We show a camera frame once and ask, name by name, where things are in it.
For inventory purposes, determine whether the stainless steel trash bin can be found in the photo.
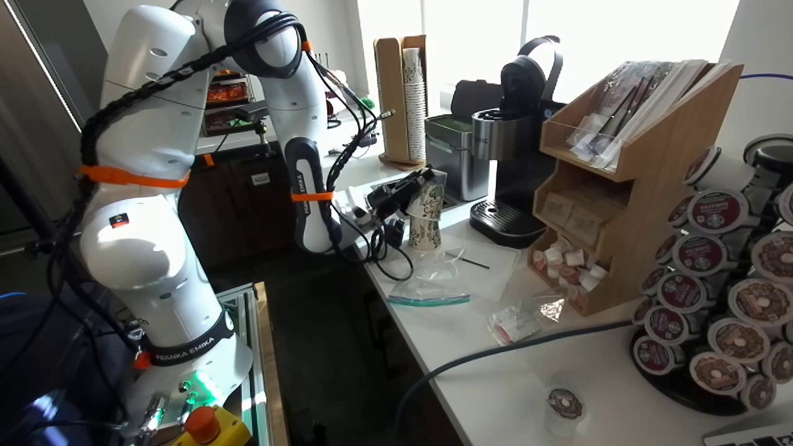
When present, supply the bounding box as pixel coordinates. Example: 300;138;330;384
426;113;488;202

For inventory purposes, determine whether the black silver coffee machine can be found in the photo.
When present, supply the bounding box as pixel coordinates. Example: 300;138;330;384
450;34;561;247

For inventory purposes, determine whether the black power cable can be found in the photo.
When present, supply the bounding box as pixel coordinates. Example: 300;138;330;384
388;319;636;446

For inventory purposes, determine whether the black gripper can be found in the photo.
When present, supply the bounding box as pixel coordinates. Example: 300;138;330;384
366;173;424;239

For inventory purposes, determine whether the clear plastic zip bag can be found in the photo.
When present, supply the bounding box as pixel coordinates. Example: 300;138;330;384
387;259;471;306

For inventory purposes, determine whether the patterned paper cup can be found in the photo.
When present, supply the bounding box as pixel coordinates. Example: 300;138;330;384
408;217;440;252
405;170;445;227

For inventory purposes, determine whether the stack of paper cups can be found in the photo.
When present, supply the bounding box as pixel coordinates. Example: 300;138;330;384
402;47;426;164

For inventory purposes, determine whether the single coffee pod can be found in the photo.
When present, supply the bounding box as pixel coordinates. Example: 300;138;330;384
548;389;583;419

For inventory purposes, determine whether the wooden cup dispenser box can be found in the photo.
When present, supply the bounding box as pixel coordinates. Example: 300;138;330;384
374;34;426;166

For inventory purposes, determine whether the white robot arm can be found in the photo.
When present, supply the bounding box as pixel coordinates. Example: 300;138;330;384
75;0;368;435

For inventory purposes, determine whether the small plastic packet bag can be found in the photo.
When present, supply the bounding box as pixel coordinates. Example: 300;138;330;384
490;289;564;345

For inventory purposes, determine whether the wooden condiment organizer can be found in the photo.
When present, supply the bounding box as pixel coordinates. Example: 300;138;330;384
533;61;744;315

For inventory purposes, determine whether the yellow emergency stop button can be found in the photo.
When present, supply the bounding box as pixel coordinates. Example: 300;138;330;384
171;407;250;446

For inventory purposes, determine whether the coffee pod carousel rack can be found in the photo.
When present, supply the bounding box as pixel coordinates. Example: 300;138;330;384
630;134;793;415

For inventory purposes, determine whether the black stir stick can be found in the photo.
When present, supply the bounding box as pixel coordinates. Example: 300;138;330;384
445;252;490;269

